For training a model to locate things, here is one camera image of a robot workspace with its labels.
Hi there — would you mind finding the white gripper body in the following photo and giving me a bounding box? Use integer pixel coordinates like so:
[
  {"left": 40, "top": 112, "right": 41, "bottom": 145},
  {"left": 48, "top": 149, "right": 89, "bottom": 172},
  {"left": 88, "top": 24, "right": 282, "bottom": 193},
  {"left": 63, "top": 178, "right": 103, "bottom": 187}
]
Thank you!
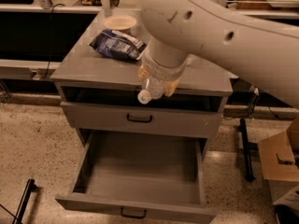
[{"left": 141, "top": 49, "right": 188, "bottom": 81}]

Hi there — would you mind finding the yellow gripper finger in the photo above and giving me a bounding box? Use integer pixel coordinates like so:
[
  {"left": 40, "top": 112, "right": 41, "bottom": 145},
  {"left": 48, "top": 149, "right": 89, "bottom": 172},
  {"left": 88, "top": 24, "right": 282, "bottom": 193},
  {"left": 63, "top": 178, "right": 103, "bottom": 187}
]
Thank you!
[
  {"left": 164, "top": 79, "right": 179, "bottom": 97},
  {"left": 138, "top": 65, "right": 149, "bottom": 80}
]

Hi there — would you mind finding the blue label plastic bottle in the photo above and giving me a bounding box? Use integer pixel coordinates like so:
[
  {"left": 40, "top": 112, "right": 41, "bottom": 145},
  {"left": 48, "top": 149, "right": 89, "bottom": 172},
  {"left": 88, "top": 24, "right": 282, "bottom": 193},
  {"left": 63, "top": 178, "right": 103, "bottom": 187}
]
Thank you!
[{"left": 137, "top": 77, "right": 164, "bottom": 105}]

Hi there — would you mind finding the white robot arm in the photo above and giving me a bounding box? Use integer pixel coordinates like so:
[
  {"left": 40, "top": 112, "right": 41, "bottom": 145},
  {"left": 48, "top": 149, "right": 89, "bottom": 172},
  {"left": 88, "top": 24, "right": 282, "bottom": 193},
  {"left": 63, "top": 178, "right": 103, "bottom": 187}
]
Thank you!
[{"left": 141, "top": 0, "right": 299, "bottom": 108}]

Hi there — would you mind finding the grey drawer cabinet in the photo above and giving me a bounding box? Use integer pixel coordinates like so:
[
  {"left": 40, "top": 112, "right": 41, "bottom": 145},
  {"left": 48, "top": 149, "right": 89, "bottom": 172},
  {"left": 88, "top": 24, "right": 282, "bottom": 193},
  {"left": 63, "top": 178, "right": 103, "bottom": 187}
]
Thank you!
[{"left": 52, "top": 15, "right": 232, "bottom": 157}]

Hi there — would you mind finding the closed grey upper drawer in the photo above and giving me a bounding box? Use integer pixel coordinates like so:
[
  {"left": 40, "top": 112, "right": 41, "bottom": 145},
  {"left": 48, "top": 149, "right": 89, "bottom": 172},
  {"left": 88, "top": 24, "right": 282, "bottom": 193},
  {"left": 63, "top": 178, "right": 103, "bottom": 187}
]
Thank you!
[{"left": 61, "top": 102, "right": 222, "bottom": 139}]

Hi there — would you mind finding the open grey bottom drawer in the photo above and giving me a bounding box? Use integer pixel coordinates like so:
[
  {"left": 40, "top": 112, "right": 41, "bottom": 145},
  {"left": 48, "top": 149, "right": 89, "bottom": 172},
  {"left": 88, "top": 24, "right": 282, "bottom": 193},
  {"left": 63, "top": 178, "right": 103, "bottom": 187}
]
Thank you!
[{"left": 55, "top": 131, "right": 216, "bottom": 224}]

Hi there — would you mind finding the blue chip bag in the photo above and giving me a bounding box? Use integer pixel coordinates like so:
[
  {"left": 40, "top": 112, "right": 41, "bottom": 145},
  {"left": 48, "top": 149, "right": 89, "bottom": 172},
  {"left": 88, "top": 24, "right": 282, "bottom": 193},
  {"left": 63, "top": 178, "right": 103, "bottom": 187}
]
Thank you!
[{"left": 89, "top": 29, "right": 147, "bottom": 61}]

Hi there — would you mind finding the beige paper bowl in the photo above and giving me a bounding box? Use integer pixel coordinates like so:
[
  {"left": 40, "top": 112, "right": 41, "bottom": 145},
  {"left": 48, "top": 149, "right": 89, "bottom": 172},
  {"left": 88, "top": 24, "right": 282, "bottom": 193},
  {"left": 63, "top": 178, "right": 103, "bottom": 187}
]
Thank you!
[{"left": 103, "top": 15, "right": 137, "bottom": 33}]

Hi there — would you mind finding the black metal stand leg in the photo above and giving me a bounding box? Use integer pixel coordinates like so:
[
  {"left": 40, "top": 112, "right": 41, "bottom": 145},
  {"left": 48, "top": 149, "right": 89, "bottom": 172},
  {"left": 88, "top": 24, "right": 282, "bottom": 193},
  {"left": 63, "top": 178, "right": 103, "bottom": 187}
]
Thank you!
[{"left": 239, "top": 118, "right": 255, "bottom": 182}]

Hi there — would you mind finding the cardboard box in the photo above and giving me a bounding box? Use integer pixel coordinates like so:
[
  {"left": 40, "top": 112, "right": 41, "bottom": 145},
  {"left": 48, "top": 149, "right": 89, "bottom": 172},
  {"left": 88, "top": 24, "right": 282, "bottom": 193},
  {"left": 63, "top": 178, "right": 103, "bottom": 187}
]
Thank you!
[{"left": 258, "top": 118, "right": 299, "bottom": 182}]

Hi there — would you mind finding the black bar lower left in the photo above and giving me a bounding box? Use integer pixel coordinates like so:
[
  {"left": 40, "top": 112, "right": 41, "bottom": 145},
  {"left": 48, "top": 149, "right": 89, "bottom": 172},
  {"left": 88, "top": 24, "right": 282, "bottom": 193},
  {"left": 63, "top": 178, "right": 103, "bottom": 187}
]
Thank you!
[{"left": 12, "top": 179, "right": 36, "bottom": 224}]

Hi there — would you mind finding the black hanging cable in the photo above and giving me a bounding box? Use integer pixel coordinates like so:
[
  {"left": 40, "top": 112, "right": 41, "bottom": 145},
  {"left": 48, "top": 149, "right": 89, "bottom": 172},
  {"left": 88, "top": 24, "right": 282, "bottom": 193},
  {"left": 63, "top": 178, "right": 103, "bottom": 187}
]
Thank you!
[{"left": 40, "top": 3, "right": 66, "bottom": 80}]

